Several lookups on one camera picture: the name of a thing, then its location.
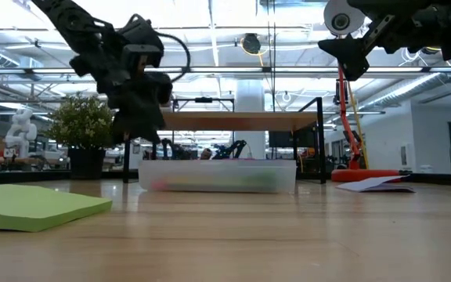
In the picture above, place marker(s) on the black background robot arm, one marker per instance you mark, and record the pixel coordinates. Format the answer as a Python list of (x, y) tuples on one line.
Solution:
[(229, 150), (176, 150)]

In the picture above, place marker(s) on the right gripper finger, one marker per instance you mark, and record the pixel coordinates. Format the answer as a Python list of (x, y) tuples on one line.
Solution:
[(352, 55)]

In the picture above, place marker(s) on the white paper sheet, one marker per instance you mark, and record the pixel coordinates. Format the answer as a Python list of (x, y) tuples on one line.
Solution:
[(370, 185)]

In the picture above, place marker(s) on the white robot figure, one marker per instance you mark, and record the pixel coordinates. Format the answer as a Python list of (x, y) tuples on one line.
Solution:
[(22, 131)]

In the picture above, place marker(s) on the wooden shelf riser black legs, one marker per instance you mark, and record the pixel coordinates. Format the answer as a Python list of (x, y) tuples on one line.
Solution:
[(241, 120)]

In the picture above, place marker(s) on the potted green plant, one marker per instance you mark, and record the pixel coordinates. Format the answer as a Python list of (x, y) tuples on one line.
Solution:
[(80, 129)]

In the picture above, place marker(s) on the green sticky note pad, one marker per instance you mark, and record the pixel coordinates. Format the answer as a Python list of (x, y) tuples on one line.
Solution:
[(33, 205)]

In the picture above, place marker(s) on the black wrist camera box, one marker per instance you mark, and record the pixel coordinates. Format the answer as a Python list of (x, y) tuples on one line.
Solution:
[(141, 39)]

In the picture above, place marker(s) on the person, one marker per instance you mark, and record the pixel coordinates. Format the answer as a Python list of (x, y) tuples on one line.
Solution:
[(206, 154)]

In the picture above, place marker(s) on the black monitor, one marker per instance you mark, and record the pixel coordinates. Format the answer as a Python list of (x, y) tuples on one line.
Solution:
[(288, 139)]

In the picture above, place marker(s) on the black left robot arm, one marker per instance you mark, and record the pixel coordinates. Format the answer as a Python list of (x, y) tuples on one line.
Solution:
[(76, 27)]

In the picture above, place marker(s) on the black metal table frame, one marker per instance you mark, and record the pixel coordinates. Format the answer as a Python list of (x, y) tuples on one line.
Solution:
[(14, 177)]

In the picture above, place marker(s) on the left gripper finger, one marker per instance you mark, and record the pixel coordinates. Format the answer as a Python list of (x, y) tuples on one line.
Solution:
[(149, 123), (123, 121)]

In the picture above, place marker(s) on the red desk lamp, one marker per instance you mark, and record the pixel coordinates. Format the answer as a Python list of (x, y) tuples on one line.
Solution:
[(364, 175)]

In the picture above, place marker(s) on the pink-lidded clear pencil case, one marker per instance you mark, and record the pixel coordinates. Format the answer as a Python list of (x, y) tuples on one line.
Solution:
[(217, 176)]

